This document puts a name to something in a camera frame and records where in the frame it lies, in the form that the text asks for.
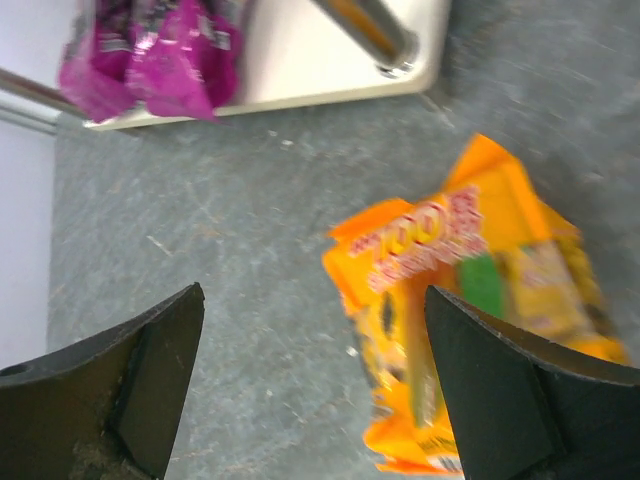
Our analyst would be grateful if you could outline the purple grape candy bag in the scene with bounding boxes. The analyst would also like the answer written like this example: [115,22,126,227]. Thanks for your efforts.
[58,1,138,123]
[125,1,247,121]

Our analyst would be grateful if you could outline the white two-tier wooden shelf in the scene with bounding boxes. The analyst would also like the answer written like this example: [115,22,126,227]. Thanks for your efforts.
[1,1,451,130]

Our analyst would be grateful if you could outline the orange mango candy bag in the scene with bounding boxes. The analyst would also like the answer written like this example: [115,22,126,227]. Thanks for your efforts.
[323,135,635,479]

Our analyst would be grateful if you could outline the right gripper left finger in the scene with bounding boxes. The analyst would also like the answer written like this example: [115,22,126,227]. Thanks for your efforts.
[1,283,204,479]

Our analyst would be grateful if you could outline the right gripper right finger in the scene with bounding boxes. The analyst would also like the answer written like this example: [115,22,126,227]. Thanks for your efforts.
[425,286,639,480]

